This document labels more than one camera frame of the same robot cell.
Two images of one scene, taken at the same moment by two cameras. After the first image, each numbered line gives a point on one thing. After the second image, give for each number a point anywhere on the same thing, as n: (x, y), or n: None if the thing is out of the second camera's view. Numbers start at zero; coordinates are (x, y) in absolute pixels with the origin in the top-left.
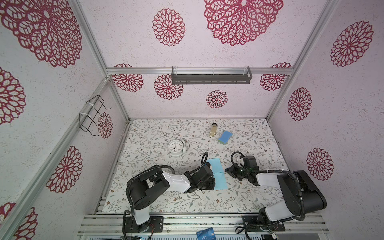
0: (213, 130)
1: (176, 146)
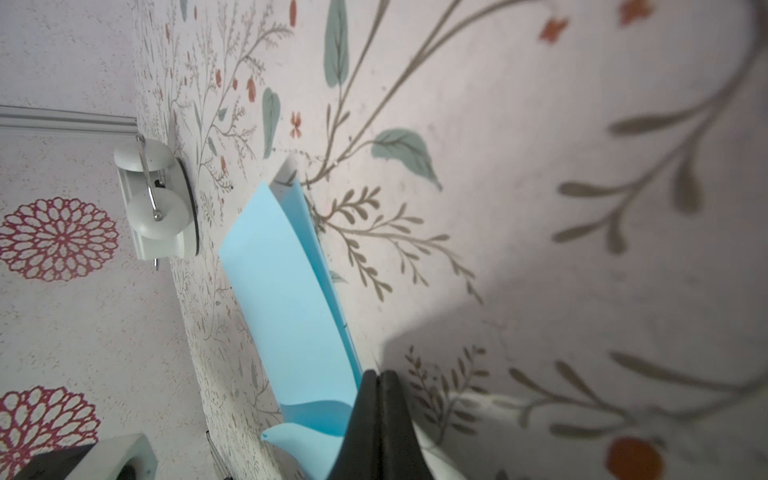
0: None
1: (162, 200)
